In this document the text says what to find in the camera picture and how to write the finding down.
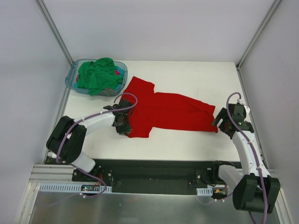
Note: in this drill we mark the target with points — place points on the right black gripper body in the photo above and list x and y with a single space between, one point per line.
221 120

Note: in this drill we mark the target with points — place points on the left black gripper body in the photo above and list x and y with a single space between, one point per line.
124 127

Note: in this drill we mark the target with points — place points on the red t shirt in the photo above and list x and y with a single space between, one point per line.
165 110

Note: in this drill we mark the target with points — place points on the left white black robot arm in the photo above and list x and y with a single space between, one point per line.
67 139

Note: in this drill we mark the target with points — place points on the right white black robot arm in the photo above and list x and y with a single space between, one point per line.
254 190

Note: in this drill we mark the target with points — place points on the grey t shirt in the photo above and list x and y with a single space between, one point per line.
107 92

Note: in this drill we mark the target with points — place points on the green t shirt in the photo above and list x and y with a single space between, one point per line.
98 75

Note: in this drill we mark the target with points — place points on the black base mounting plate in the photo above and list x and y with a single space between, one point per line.
159 177

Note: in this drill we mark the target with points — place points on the clear blue plastic basket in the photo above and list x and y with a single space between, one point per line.
72 76

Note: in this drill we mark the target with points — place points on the right white slotted cable duct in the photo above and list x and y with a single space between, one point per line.
204 191

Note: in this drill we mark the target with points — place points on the white slotted cable duct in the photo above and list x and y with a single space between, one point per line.
204 191
74 188

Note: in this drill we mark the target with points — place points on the aluminium front rail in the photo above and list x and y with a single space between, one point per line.
42 173

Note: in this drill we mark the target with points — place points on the left white slotted cable duct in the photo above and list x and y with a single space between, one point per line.
74 188

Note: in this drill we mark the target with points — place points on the right aluminium frame post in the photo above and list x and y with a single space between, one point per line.
265 21

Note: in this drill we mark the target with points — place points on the aluminium frame post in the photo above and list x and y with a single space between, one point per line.
53 28
265 21

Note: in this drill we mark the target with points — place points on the left aluminium frame post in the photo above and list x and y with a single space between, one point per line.
53 28

